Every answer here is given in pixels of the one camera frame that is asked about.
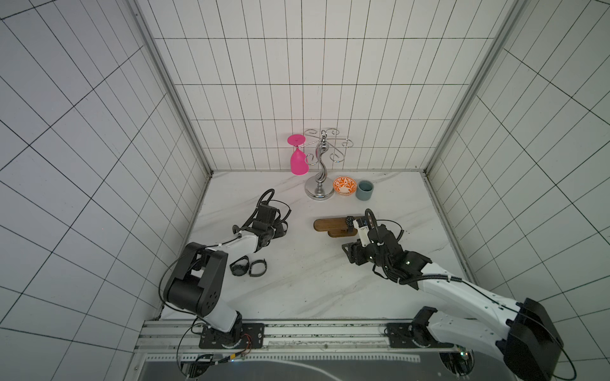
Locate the brown wooden watch stand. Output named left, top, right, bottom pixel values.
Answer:
left=313, top=216, right=363, bottom=238

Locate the pink plastic wine glass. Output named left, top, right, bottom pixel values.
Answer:
left=287, top=134, right=309, bottom=176

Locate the black wrist watch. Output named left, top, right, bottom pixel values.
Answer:
left=249, top=259, right=268, bottom=278
left=230, top=256, right=250, bottom=277

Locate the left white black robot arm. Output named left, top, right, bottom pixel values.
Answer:
left=161, top=201, right=290, bottom=333

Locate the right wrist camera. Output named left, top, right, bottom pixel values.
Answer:
left=354, top=217, right=371, bottom=247

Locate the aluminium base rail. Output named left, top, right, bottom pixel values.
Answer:
left=135, top=317, right=500, bottom=360

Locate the grey-green ceramic cup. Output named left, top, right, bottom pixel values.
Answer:
left=356, top=180, right=374, bottom=201

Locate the orange patterned small bowl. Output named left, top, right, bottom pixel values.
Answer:
left=333, top=176, right=357, bottom=196

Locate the silver metal glass rack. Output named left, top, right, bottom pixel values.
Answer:
left=303, top=128, right=354, bottom=201

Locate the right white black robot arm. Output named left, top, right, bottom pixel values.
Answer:
left=342, top=225, right=564, bottom=380

